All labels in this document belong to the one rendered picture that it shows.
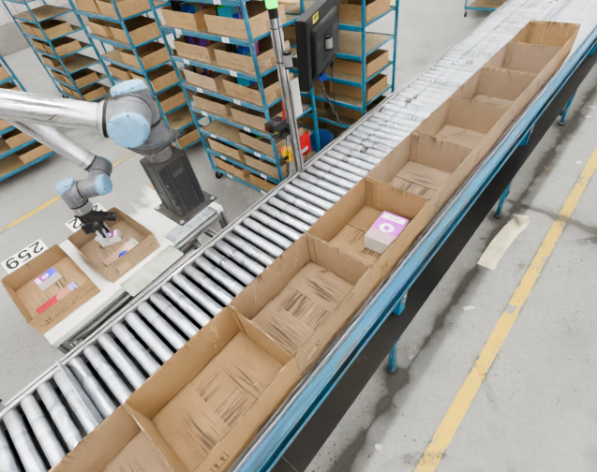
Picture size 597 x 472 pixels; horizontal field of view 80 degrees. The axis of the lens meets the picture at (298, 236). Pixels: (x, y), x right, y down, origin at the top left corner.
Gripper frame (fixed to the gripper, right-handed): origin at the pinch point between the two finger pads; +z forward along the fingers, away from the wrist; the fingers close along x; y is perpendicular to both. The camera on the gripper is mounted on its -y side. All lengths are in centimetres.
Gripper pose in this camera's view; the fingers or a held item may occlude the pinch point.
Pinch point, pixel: (110, 237)
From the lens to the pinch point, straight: 211.4
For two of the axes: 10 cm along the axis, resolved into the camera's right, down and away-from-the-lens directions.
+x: 3.1, 6.6, -6.8
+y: -9.4, 3.2, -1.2
